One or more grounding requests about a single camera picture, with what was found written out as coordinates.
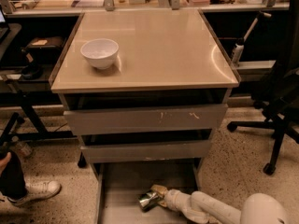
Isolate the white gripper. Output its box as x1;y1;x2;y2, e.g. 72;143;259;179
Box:
150;185;192;217

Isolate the green soda can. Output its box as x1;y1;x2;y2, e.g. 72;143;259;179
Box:
138;190;162;212

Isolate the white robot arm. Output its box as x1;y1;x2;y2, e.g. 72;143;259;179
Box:
149;185;291;224

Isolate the grey open bottom drawer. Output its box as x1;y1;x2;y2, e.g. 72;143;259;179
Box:
94;160;199;224

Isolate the grey middle drawer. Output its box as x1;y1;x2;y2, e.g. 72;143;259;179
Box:
81;140;211;163

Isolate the grey top drawer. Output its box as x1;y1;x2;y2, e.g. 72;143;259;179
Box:
64;104;227;135

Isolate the grey drawer cabinet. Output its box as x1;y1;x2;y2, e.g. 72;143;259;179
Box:
48;8;242;224

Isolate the white sneaker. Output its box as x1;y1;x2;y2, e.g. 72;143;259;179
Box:
7;181;62;206

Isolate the plastic water bottle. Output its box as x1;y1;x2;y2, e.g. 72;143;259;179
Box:
12;136;33;158

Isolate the white ceramic bowl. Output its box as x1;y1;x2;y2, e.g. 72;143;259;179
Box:
80;38;119;70

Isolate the black office chair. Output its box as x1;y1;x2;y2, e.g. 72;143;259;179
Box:
227;0;299;175

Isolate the black round object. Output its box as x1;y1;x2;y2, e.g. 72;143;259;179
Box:
21;64;43;80

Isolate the black box with label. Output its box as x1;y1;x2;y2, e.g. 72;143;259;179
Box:
25;36;65;57

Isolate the white handled tool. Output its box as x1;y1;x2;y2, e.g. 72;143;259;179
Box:
231;11;272;66

